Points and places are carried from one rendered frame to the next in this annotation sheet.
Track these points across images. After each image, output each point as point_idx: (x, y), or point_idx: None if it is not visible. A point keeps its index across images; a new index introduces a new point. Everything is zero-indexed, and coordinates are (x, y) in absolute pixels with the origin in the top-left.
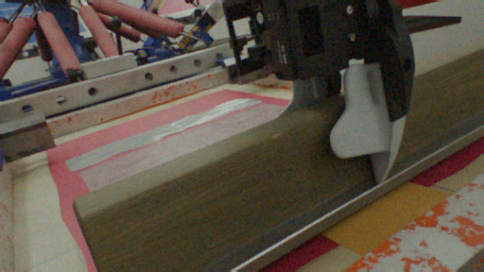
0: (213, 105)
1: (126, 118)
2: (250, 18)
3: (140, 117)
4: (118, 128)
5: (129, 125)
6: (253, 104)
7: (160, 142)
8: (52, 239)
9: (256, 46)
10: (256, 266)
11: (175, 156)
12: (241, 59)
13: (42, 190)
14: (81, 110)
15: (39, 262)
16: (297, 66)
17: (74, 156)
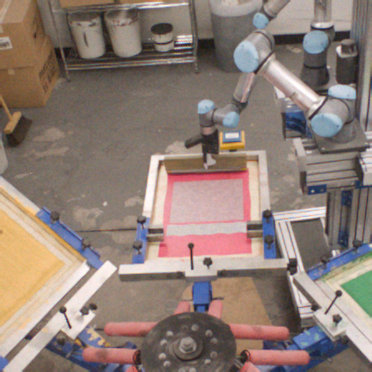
0: (179, 239)
1: None
2: (214, 148)
3: (208, 254)
4: (220, 248)
5: (215, 248)
6: (172, 225)
7: (215, 221)
8: (253, 194)
9: (217, 149)
10: None
11: (217, 208)
12: (217, 152)
13: (254, 217)
14: (229, 260)
15: (256, 189)
16: (218, 144)
17: (242, 234)
